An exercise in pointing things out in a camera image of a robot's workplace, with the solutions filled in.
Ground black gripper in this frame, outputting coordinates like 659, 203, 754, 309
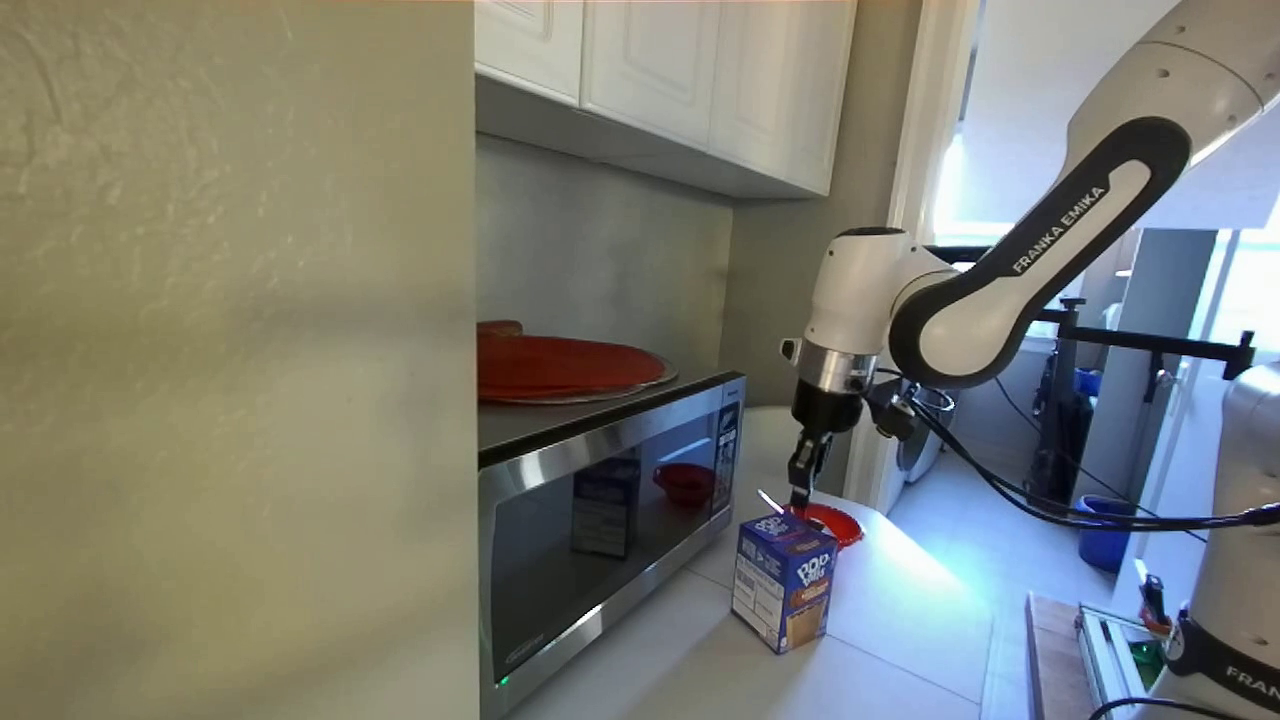
783, 379, 864, 512

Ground blue Pop-Tarts box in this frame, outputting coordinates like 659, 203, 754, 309
729, 512, 840, 655

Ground red plastic bowl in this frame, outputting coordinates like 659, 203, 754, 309
789, 499, 868, 553

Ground white countertop appliance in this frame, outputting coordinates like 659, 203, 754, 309
840, 397, 952, 520

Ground stainless steel microwave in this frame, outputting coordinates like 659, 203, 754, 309
476, 370, 753, 720

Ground red round plate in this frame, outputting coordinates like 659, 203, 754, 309
476, 333, 672, 406

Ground blue bin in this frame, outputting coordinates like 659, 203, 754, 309
1076, 497, 1134, 575

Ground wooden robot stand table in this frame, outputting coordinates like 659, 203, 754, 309
1019, 593, 1112, 720

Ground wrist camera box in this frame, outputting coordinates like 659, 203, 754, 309
864, 379, 936, 443

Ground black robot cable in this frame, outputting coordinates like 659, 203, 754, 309
864, 377, 1280, 536

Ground small black clamp mount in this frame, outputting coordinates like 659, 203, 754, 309
925, 239, 993, 267

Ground green-edged robot base plate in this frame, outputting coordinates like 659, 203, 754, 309
1076, 600, 1187, 707

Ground black camera stand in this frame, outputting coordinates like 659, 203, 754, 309
1032, 292, 1258, 514

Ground white wall cabinets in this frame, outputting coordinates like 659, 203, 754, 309
471, 0, 858, 203

